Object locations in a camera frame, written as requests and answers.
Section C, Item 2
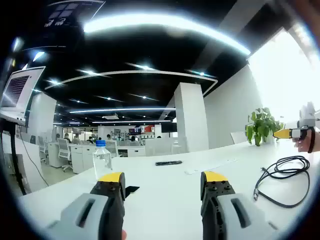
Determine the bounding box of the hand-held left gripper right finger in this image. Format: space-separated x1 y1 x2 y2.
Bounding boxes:
200 171 278 240

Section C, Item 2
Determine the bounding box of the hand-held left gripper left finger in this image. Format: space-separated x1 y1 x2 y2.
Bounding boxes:
44 171 127 240

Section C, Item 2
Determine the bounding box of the black data cable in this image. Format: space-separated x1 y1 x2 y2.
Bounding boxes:
253 155 311 208

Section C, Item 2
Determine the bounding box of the white desktop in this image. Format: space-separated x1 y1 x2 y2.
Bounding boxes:
18 139 320 240

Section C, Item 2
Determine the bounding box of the person's right hand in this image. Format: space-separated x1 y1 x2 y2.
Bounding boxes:
294 129 320 153

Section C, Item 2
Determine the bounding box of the green potted plant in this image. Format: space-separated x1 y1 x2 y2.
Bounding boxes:
245 107 286 147

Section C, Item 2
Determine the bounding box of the black smartphone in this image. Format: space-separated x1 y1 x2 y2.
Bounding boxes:
124 185 140 200

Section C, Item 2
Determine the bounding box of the large bright window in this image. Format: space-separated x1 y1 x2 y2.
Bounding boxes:
247 27 320 126

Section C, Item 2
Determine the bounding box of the clear water bottle blue cap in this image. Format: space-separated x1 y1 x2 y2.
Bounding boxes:
92 139 113 180

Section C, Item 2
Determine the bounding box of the white background office desk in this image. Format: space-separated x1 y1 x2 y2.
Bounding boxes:
48 141 97 175

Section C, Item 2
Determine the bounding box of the white office chair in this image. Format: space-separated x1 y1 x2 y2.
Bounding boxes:
57 138 74 172

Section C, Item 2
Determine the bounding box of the black oblong flat object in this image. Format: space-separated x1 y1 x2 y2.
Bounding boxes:
155 160 183 167

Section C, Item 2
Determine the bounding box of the black stand pole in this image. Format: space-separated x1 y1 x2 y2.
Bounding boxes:
8 124 27 196

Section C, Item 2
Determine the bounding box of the long ceiling light strip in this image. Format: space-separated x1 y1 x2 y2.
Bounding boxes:
83 14 251 56

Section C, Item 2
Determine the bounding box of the black wrist strap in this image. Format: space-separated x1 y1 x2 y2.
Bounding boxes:
307 129 317 154

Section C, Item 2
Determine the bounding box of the white desk cable cover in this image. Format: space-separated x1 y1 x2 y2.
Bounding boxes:
197 157 238 172

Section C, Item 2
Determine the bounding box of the wall-mounted monitor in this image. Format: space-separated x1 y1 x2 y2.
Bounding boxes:
0 66 47 126

